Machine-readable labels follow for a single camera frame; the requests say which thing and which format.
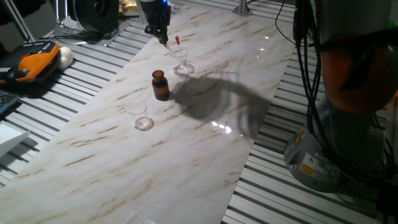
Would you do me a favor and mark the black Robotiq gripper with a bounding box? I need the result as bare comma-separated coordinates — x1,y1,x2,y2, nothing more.
139,0,172,45

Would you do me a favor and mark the dark sleeved person forearm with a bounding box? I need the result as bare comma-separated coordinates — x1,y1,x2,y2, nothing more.
0,0,47,26

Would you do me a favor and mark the tall clear glass beaker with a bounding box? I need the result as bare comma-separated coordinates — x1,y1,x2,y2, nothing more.
169,45,195,77

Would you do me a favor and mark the brown glass bottle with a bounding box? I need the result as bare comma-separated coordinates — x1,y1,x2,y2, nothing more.
151,70,171,101

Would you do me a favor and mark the black round spool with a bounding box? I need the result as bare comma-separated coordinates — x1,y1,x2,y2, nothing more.
67,0,120,35

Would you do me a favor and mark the short clear glass beaker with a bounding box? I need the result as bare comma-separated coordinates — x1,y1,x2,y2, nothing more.
126,101,154,131

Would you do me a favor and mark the white rounded mouse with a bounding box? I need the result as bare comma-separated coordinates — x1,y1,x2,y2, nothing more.
57,46,75,70

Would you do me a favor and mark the orange black teach pendant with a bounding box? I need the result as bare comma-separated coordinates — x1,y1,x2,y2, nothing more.
0,40,60,85

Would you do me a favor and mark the white marble pattern mat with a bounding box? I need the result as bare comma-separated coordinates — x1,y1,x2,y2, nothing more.
0,4,303,224

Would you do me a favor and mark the thin grey diagonal rod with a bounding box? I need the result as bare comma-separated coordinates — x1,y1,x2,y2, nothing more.
2,0,35,43

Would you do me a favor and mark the black computer keyboard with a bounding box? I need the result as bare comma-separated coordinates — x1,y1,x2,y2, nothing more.
0,89,21,116

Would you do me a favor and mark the white paper sheet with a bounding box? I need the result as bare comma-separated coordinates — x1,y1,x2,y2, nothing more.
0,123,31,158

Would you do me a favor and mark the short aluminium post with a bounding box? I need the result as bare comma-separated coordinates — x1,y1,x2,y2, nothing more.
232,0,253,16

